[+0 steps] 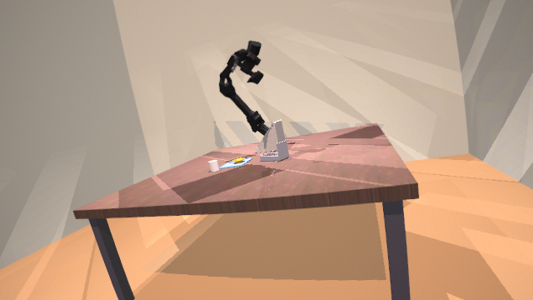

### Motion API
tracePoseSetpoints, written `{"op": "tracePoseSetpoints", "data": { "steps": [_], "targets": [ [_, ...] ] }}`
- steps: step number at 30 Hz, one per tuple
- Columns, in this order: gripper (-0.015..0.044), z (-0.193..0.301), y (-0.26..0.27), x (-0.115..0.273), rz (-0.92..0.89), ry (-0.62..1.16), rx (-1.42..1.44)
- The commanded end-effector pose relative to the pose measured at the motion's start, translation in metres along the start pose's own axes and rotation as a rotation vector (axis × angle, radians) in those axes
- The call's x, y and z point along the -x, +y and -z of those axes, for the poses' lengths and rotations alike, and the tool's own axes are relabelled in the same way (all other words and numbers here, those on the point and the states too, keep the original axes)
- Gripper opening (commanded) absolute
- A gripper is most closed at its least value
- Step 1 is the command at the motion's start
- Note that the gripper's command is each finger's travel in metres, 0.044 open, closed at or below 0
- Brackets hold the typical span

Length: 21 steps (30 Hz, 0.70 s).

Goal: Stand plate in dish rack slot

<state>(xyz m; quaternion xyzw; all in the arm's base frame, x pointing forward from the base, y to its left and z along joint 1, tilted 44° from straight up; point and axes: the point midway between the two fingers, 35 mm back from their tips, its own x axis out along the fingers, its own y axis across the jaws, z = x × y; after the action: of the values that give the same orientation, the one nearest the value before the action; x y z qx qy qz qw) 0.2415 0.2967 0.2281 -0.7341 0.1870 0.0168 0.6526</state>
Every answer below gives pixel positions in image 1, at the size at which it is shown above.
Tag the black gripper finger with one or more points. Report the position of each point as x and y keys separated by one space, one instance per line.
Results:
x=253 y=78
x=234 y=63

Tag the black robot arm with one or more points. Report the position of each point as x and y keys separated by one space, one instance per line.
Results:
x=249 y=56

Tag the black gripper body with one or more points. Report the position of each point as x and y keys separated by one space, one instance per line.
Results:
x=245 y=67

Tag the white cylinder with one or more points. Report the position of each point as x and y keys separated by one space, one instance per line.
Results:
x=213 y=166

